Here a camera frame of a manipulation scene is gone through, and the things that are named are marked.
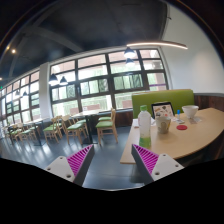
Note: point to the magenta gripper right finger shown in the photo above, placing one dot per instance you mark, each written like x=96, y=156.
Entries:
x=152, y=166

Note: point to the dark square dining table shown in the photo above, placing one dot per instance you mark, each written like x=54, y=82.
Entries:
x=88, y=115

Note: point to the patterned ceramic mug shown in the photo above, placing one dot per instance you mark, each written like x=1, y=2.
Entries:
x=163, y=124

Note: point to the white bowl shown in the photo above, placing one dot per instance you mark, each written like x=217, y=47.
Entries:
x=190, y=110

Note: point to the green upholstered bench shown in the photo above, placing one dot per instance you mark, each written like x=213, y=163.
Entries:
x=178, y=98

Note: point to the red round coaster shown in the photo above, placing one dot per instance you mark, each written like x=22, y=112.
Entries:
x=181, y=127

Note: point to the black pendant lamp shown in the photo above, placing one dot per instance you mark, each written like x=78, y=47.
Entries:
x=130, y=62
x=129, y=53
x=63, y=81
x=53, y=80

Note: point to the small blue-capped bottle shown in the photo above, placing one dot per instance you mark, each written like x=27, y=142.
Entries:
x=178, y=115

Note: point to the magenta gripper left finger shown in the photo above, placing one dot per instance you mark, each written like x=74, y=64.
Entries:
x=74, y=167

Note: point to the curved linear ceiling light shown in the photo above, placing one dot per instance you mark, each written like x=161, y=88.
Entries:
x=159, y=43

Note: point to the clear green-capped water bottle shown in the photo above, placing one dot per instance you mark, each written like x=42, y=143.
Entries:
x=144, y=121

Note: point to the wooden chair green seat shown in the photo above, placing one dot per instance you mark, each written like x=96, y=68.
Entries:
x=26, y=132
x=53, y=131
x=72, y=130
x=107, y=127

